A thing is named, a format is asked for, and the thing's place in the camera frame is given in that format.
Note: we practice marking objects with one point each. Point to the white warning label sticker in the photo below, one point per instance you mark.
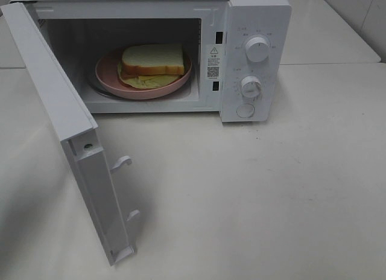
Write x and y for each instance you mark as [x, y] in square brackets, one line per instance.
[214, 61]

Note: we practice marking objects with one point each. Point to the white lower timer knob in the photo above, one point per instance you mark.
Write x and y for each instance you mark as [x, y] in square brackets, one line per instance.
[250, 87]

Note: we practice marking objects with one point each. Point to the sandwich with white bread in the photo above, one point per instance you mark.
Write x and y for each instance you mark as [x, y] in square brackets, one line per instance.
[151, 66]

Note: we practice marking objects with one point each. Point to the round door release button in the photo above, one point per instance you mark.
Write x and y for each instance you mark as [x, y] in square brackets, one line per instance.
[245, 110]

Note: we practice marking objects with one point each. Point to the white microwave door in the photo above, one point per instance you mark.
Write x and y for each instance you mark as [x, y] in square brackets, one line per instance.
[76, 130]

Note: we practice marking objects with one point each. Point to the pink round plate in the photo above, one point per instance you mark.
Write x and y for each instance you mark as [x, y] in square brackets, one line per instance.
[106, 71]

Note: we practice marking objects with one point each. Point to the white upper power knob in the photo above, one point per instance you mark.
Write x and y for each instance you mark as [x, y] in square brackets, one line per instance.
[257, 48]

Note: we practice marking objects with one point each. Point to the white microwave oven body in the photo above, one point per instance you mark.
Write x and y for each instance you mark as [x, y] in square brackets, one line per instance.
[79, 32]

